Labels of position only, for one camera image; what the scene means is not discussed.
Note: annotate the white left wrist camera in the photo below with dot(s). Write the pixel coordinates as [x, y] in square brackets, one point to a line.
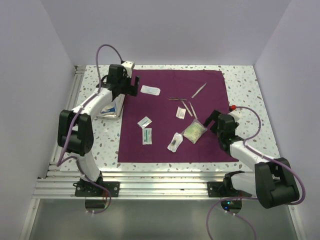
[129, 66]

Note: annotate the green-print glove bag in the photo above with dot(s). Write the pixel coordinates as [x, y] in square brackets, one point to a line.
[194, 131]

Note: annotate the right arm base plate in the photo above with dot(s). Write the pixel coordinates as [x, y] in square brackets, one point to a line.
[216, 189]

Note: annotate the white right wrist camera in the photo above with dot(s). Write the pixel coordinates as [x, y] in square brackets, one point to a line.
[236, 113]

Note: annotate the green-print long packet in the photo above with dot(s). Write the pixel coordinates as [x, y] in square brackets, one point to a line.
[147, 136]

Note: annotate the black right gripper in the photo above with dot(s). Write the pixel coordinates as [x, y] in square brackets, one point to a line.
[213, 116]

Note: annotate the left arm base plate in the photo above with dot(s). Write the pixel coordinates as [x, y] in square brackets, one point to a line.
[87, 189]

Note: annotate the white square blue-text sachet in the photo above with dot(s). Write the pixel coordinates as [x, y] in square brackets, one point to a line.
[143, 123]

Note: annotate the clear pouch with blue label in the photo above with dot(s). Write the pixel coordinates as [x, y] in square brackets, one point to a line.
[110, 110]

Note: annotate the clear pouch with black item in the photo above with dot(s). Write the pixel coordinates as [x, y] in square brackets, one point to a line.
[175, 142]

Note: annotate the white blue-print sachet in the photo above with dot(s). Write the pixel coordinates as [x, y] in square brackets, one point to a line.
[150, 90]

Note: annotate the small white packet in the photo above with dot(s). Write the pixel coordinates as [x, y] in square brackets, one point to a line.
[180, 114]

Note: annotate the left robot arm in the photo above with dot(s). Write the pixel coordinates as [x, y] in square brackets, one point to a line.
[75, 130]

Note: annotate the stainless steel tray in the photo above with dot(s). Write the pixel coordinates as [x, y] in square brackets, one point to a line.
[120, 101]

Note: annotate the straight steel tweezers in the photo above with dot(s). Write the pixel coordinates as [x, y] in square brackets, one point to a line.
[198, 91]

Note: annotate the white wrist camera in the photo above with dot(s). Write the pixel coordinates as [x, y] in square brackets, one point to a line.
[236, 113]
[129, 66]

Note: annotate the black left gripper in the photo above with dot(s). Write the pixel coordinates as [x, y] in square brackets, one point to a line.
[131, 90]

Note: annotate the curved steel tweezers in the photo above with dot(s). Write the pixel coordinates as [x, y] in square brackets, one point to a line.
[186, 107]
[193, 110]

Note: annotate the purple cloth mat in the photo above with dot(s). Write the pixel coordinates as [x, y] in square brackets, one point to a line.
[162, 111]

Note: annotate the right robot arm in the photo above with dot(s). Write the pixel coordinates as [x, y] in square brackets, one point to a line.
[271, 181]

